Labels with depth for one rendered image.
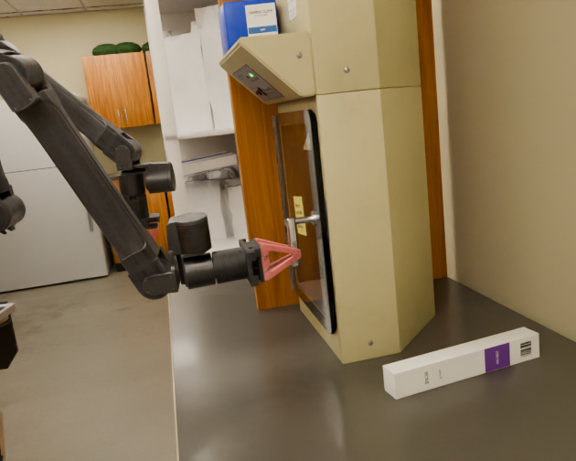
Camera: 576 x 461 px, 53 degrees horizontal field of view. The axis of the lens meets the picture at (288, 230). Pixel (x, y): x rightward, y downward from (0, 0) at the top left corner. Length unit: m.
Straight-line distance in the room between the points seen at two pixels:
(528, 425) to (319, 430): 0.28
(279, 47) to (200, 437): 0.61
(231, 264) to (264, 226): 0.36
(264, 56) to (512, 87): 0.53
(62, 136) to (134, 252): 0.21
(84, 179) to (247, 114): 0.48
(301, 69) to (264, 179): 0.42
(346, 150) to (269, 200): 0.40
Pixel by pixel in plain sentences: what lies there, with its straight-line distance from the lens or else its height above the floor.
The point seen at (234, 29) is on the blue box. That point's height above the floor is 1.55.
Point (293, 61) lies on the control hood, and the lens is 0.95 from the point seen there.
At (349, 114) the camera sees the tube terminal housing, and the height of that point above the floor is 1.37.
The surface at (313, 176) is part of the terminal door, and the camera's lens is 0.98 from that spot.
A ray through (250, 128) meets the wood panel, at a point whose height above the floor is 1.36.
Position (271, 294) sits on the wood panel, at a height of 0.97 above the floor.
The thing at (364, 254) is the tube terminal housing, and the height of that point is 1.13.
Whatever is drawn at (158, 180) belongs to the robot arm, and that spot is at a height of 1.27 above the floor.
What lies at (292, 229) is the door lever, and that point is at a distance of 1.00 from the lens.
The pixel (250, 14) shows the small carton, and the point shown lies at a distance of 1.03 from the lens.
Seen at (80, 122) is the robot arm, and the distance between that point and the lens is 1.38.
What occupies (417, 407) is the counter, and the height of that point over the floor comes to 0.94.
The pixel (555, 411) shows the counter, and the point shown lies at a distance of 0.92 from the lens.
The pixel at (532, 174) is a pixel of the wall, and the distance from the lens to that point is 1.21.
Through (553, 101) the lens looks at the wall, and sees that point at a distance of 1.14.
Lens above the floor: 1.38
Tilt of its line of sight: 11 degrees down
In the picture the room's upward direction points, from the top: 6 degrees counter-clockwise
